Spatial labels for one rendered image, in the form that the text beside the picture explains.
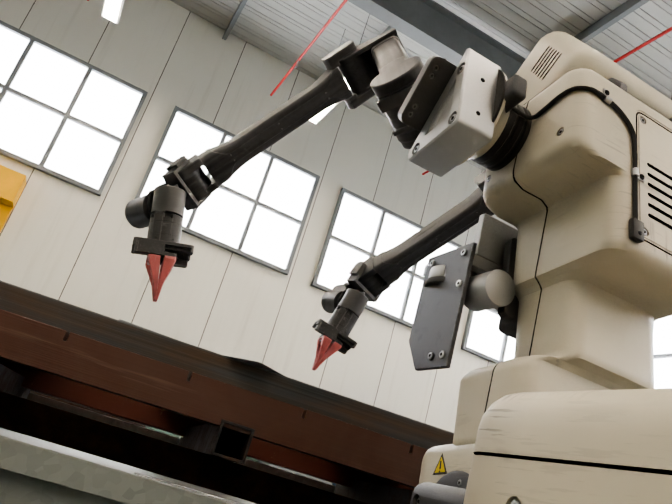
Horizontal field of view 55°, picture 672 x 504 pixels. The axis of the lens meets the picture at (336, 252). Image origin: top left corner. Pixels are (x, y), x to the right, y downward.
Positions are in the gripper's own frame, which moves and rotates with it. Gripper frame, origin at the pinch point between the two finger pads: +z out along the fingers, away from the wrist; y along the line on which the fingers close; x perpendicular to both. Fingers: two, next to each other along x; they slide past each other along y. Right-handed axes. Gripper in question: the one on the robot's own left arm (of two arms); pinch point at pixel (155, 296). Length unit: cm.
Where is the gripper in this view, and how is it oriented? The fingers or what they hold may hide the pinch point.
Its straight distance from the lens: 115.0
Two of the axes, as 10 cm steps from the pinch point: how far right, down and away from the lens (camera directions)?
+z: -0.5, 9.5, -3.0
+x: 3.4, -2.6, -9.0
